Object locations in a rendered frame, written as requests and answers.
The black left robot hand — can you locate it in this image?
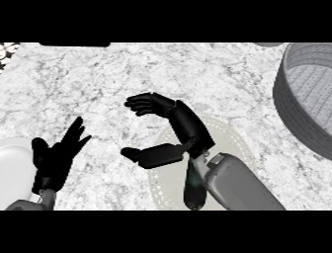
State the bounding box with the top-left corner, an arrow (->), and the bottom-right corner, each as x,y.
31,116 -> 93,196

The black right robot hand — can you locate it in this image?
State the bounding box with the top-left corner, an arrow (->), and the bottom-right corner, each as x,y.
120,92 -> 217,170

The pale oval placemat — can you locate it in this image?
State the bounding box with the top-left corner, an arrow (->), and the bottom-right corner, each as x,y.
146,116 -> 260,211

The grey wicker basket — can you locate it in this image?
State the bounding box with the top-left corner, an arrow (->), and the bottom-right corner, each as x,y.
272,42 -> 332,166

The white round plate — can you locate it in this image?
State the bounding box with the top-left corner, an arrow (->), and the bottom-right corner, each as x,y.
0,136 -> 41,211

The grey rounded object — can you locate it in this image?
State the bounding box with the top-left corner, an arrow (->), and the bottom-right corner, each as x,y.
253,42 -> 285,48

